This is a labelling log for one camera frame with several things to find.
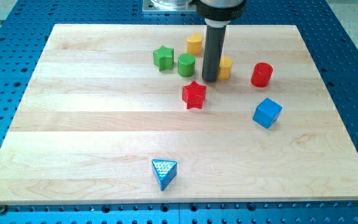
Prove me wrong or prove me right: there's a red cylinder block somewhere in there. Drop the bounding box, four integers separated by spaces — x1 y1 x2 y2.
250 62 273 87

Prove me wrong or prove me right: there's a yellow heart block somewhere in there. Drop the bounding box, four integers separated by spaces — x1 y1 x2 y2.
186 32 203 55

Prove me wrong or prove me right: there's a red star block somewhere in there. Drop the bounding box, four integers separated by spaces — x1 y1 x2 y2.
182 81 207 110

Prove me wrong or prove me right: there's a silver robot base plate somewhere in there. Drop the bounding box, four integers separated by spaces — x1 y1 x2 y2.
142 0 196 12

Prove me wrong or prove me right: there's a blue cube block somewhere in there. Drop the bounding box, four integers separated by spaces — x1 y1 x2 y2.
253 98 282 129

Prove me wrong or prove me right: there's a yellow hexagon block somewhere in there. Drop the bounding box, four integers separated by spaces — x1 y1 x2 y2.
218 56 234 80

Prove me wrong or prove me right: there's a green cylinder block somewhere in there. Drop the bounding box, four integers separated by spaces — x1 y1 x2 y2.
178 53 196 77

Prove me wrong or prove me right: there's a blue triangle block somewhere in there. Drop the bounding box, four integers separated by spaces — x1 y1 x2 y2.
152 159 177 191

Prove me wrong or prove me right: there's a green star block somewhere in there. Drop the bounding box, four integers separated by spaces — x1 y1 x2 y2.
153 45 174 71

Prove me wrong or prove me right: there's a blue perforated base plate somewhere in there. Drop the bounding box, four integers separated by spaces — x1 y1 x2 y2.
0 1 358 223

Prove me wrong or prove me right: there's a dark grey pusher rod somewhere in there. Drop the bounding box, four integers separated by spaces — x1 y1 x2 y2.
202 25 226 82

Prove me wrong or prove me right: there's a light wooden board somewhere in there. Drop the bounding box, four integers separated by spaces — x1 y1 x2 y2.
0 24 358 205

